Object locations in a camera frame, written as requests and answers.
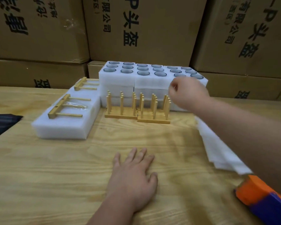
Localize person's right hand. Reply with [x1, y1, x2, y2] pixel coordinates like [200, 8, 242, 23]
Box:
[168, 76, 210, 112]

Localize person's left hand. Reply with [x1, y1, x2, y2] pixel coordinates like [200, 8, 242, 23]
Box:
[105, 147, 159, 212]

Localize pile of white foam sheets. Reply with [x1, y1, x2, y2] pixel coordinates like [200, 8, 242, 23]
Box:
[194, 116, 254, 175]

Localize row of wooden peg racks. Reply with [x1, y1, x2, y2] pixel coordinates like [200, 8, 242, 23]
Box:
[104, 91, 172, 124]

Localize stack of white foam trays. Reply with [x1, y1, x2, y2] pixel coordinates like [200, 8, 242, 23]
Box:
[98, 61, 209, 112]

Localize wooden peg rack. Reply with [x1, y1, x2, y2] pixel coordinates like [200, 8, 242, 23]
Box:
[48, 93, 92, 119]
[74, 77, 100, 91]

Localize orange and blue tape dispenser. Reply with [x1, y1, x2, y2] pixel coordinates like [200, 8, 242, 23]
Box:
[234, 175, 281, 225]

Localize person's right forearm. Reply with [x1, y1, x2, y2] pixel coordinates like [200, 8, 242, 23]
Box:
[194, 97, 281, 200]

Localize stack of brown cardboard boxes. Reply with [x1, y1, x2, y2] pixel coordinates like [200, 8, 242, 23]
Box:
[0, 0, 281, 101]

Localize black plastic bags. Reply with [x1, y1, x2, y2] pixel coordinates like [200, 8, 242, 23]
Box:
[0, 114, 24, 142]

